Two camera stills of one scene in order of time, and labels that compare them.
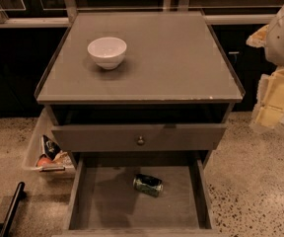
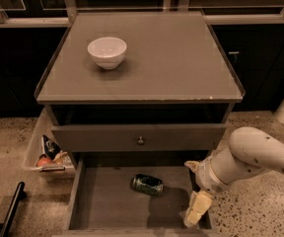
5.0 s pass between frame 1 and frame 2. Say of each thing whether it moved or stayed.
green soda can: stayed
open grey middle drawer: stayed
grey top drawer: stayed
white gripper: moved
